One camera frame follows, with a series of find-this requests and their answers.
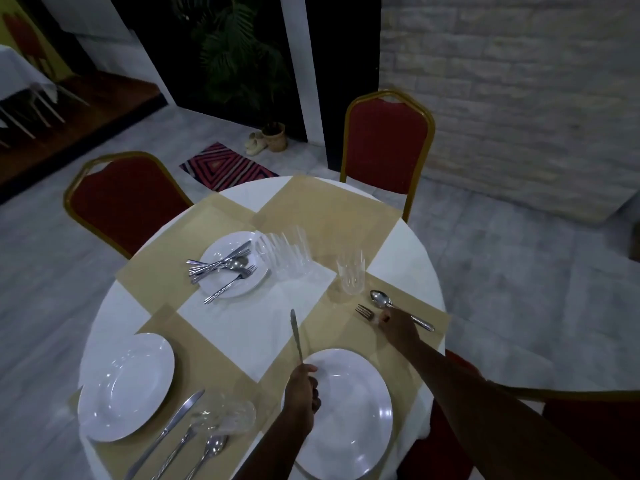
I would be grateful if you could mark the person's right hand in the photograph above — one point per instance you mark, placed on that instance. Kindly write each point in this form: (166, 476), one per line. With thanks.
(400, 330)

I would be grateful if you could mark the person's left hand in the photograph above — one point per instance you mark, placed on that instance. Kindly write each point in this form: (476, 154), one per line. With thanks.
(300, 394)

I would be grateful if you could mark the person's right fingers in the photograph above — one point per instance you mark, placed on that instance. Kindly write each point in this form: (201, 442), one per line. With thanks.
(384, 318)

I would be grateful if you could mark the person's left thumb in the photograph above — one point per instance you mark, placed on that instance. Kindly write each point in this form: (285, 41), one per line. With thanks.
(310, 369)

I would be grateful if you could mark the silver fork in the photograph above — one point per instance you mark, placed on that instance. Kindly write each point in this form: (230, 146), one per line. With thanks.
(175, 452)
(365, 311)
(210, 266)
(232, 282)

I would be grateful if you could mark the silver table knife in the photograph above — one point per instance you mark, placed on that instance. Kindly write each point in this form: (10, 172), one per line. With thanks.
(225, 259)
(167, 430)
(296, 334)

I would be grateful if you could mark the person's left forearm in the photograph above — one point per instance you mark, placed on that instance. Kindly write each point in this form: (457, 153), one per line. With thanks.
(275, 452)

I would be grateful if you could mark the person's right forearm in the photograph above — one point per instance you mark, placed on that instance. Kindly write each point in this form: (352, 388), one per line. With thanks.
(480, 409)

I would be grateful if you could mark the silver spoon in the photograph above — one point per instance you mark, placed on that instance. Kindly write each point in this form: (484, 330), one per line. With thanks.
(236, 265)
(382, 298)
(212, 445)

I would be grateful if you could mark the tan placemat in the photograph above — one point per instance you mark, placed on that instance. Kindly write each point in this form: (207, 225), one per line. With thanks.
(330, 329)
(205, 364)
(160, 259)
(330, 214)

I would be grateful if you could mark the clear glass tumbler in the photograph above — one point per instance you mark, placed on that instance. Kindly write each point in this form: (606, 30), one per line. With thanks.
(285, 254)
(266, 252)
(351, 272)
(302, 249)
(227, 415)

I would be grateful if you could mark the large white plate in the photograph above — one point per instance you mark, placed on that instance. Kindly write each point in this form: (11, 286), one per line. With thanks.
(127, 387)
(355, 419)

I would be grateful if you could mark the white tablecloth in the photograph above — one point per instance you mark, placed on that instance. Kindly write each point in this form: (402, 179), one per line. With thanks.
(250, 324)

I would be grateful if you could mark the small white plate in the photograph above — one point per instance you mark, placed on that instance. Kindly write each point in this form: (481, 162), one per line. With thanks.
(220, 289)

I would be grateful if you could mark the brown plant pot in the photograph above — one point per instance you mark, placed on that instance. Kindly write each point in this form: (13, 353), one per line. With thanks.
(274, 138)

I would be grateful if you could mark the pair of pale slippers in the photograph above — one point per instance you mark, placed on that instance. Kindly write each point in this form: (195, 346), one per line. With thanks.
(254, 143)

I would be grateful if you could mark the red patterned rug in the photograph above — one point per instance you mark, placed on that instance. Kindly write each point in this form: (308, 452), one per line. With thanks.
(225, 167)

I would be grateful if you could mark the white pillar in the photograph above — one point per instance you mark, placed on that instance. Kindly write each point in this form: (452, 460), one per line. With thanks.
(302, 64)

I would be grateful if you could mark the green potted plant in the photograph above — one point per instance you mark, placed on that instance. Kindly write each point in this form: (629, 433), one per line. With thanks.
(235, 49)

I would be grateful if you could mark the table with white cloth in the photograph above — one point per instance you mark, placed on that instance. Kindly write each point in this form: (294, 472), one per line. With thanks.
(17, 74)

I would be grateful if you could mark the red chair with gold frame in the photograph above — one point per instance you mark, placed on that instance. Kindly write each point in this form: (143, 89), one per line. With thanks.
(386, 144)
(590, 429)
(122, 204)

